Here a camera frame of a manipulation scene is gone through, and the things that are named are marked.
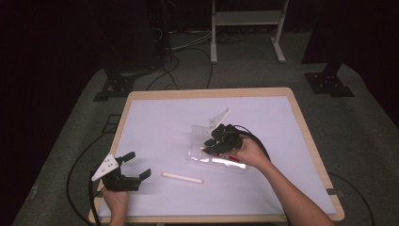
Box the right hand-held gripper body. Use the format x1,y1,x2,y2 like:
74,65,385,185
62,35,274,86
208,107,245,156

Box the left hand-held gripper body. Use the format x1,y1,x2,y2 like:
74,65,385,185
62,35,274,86
90,153,142,192

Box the clear plastic pencil case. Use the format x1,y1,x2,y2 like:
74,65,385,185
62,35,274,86
187,123,247,170

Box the person's left hand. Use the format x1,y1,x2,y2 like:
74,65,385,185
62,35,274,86
103,187,131,218

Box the person's right hand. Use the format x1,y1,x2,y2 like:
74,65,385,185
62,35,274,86
223,136,273,172

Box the white pen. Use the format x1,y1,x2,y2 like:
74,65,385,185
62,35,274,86
161,171,205,185

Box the white table mat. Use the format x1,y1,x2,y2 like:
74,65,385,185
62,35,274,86
98,95,338,218

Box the wooden table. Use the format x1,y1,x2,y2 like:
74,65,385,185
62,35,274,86
88,87,345,225

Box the black stand base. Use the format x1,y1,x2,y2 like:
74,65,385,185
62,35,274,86
303,60,356,99
92,59,136,103

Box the white metal stand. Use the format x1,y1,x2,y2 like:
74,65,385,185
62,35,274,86
210,0,290,65

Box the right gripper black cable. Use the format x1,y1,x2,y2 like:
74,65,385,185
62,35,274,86
233,124,293,226

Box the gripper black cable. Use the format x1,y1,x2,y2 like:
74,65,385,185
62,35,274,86
233,124,293,226
88,169,106,226

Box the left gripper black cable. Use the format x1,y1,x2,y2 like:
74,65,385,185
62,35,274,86
88,169,106,226

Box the long black floor cable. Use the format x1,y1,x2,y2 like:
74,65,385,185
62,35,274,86
327,171,376,226
66,131,109,225

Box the white cables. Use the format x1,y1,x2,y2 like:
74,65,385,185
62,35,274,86
169,29,213,53

